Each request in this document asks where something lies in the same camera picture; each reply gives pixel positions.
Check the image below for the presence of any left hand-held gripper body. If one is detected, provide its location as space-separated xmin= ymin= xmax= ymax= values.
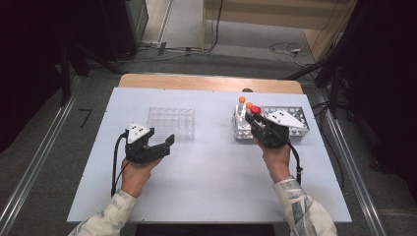
xmin=124 ymin=122 xmax=156 ymax=165

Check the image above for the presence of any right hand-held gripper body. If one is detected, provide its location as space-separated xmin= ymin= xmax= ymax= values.
xmin=251 ymin=110 xmax=307 ymax=149

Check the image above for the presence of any clear acrylic tube rack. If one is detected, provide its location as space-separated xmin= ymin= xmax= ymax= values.
xmin=147 ymin=106 xmax=197 ymax=141

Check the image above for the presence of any metal tube rack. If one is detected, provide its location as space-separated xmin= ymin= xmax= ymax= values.
xmin=231 ymin=104 xmax=311 ymax=143

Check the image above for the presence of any person's left hand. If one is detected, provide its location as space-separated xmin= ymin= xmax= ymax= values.
xmin=120 ymin=156 xmax=163 ymax=200

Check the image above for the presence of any person's right hand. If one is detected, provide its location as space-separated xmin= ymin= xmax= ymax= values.
xmin=254 ymin=137 xmax=293 ymax=185

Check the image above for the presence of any black stand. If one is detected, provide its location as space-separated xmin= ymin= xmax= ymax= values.
xmin=58 ymin=40 xmax=127 ymax=108
xmin=284 ymin=48 xmax=350 ymax=120

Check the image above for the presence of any power strip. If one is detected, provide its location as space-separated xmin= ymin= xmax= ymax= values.
xmin=139 ymin=40 xmax=168 ymax=50

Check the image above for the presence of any light wooden furniture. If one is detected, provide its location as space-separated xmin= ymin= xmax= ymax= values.
xmin=201 ymin=0 xmax=359 ymax=63

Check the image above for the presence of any dark grey cabinet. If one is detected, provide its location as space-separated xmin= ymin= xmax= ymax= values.
xmin=99 ymin=0 xmax=149 ymax=63

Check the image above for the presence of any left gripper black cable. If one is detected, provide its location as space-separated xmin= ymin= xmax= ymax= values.
xmin=110 ymin=130 xmax=133 ymax=199

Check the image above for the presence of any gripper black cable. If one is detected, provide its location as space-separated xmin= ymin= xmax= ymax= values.
xmin=284 ymin=139 xmax=304 ymax=187
xmin=110 ymin=130 xmax=133 ymax=199

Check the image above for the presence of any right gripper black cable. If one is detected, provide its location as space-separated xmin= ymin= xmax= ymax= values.
xmin=284 ymin=139 xmax=304 ymax=187

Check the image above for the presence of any white floor cable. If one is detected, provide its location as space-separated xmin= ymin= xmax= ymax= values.
xmin=268 ymin=41 xmax=307 ymax=65

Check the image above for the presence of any black hanging cable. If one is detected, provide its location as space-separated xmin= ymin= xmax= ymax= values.
xmin=202 ymin=0 xmax=226 ymax=53

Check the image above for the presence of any aluminium floor rail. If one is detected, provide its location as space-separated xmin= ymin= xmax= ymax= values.
xmin=0 ymin=76 xmax=83 ymax=236
xmin=314 ymin=88 xmax=389 ymax=236

